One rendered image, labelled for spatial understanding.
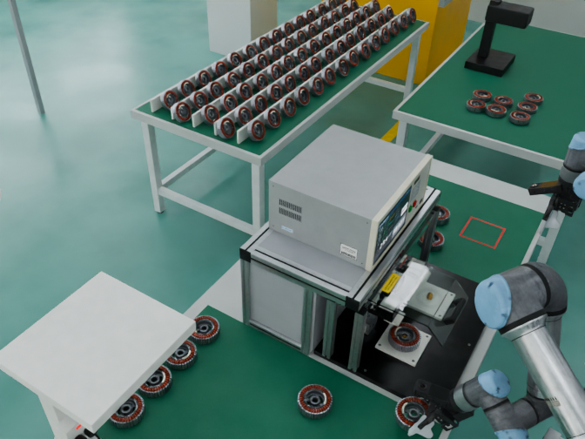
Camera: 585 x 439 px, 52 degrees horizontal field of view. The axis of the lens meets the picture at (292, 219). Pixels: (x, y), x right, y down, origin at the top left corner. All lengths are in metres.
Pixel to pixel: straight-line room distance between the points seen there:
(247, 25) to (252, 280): 3.96
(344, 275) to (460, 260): 0.81
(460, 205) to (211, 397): 1.49
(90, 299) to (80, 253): 2.03
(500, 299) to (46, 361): 1.11
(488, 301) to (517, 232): 1.34
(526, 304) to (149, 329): 0.94
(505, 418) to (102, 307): 1.11
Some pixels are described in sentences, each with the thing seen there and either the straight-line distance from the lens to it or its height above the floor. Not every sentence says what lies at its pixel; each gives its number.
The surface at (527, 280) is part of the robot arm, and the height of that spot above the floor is 1.44.
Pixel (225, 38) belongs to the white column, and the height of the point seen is 0.17.
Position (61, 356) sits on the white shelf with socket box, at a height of 1.21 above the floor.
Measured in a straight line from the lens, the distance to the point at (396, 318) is 2.10.
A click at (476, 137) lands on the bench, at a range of 3.45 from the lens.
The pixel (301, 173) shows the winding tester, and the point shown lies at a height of 1.32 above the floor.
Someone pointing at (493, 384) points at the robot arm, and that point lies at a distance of 1.71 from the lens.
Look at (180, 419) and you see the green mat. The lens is 2.00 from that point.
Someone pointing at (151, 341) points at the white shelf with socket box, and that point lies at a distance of 1.60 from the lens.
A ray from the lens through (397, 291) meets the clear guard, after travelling 1.93.
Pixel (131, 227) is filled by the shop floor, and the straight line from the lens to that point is 3.88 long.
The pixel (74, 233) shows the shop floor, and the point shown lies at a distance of 3.92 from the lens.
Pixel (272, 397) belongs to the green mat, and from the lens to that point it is 2.02.
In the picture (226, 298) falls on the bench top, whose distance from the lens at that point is 2.31.
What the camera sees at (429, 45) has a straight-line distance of 5.49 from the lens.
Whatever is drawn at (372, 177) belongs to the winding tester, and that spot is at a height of 1.32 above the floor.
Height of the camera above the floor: 2.42
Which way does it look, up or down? 39 degrees down
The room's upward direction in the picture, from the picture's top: 2 degrees clockwise
